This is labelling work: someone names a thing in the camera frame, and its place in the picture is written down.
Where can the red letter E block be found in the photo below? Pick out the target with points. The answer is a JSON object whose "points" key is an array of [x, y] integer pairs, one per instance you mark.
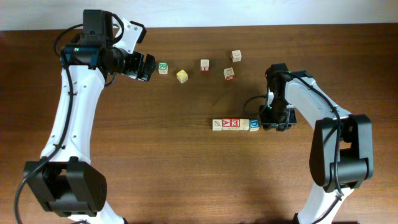
{"points": [[235, 124]]}

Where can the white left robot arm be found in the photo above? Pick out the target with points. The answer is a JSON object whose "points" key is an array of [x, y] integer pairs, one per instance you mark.
{"points": [[63, 179]]}

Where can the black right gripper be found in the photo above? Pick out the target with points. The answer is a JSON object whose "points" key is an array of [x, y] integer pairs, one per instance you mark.
{"points": [[267, 122]]}

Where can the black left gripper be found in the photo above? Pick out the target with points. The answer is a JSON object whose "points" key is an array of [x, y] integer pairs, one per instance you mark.
{"points": [[148, 66]]}

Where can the red picture wooden block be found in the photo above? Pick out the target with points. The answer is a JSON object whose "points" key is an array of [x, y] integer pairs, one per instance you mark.
{"points": [[229, 73]]}

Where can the yellow wooden block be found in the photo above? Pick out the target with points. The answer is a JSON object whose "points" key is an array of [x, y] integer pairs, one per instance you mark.
{"points": [[182, 76]]}

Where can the blue letter D block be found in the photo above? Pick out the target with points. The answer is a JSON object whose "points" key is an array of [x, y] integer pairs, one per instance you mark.
{"points": [[254, 124]]}

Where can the green letter R block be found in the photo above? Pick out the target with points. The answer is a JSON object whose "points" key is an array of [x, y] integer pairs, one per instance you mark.
{"points": [[163, 68]]}

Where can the red letter A block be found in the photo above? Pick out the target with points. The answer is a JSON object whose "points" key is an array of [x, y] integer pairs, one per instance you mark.
{"points": [[226, 124]]}

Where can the brown picture wooden block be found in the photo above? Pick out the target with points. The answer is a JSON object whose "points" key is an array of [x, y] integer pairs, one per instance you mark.
{"points": [[236, 56]]}

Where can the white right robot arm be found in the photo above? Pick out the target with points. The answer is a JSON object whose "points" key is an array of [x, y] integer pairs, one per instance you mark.
{"points": [[341, 155]]}

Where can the plain letter J block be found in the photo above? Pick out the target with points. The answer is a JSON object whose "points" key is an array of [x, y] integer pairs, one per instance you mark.
{"points": [[244, 124]]}

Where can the leaf picture wooden block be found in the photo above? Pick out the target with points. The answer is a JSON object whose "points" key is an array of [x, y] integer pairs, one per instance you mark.
{"points": [[217, 125]]}

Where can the red pattern wooden block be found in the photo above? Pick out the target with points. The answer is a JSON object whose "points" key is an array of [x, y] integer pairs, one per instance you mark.
{"points": [[204, 65]]}

